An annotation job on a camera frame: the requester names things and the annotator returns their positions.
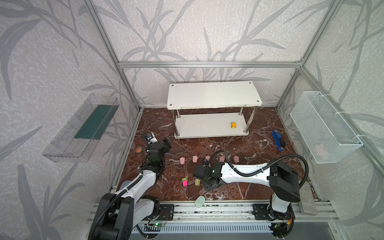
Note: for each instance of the clear plastic wall bin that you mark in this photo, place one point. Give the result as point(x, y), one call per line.
point(77, 140)

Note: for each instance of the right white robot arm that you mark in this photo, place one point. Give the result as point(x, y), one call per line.
point(280, 177)

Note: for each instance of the white two-tier shelf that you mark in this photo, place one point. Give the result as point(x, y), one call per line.
point(214, 95)

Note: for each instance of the grey stone block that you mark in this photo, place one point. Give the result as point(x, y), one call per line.
point(307, 203)

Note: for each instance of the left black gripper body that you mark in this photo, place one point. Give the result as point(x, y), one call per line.
point(154, 147)

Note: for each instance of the pink green toy car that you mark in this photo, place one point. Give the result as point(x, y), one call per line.
point(184, 182)

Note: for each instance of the blue stapler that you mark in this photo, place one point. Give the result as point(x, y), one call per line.
point(280, 142)

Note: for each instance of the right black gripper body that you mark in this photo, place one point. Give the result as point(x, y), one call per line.
point(198, 172)

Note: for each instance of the white wire wall basket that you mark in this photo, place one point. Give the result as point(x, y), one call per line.
point(320, 123)

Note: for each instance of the pink item in basket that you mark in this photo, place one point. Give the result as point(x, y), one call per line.
point(321, 151)

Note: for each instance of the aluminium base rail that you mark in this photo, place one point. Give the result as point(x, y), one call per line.
point(219, 217)

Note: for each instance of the pale green oval soap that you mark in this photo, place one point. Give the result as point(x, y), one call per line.
point(200, 201)

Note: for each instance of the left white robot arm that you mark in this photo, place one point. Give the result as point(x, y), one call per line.
point(119, 213)

